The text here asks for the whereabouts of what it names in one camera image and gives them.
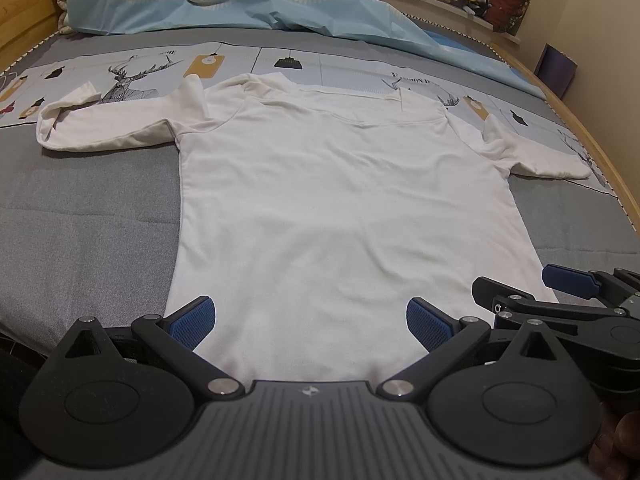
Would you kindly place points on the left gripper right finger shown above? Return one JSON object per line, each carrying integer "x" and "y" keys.
{"x": 450, "y": 344}

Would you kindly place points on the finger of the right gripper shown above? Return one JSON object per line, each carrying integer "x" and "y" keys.
{"x": 497, "y": 297}
{"x": 607, "y": 288}

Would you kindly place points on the dark red plush cushion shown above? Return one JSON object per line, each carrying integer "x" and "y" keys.
{"x": 503, "y": 15}

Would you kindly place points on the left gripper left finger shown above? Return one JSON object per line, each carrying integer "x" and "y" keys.
{"x": 172, "y": 340}

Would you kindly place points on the grey printed bed sheet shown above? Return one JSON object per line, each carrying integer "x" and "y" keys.
{"x": 97, "y": 233}

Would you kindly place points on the light blue duvet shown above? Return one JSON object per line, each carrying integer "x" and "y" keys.
{"x": 372, "y": 21}

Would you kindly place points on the dark purple box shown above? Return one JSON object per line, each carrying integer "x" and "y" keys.
{"x": 556, "y": 70}

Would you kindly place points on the white long-sleeve shirt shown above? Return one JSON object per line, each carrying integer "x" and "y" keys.
{"x": 311, "y": 215}

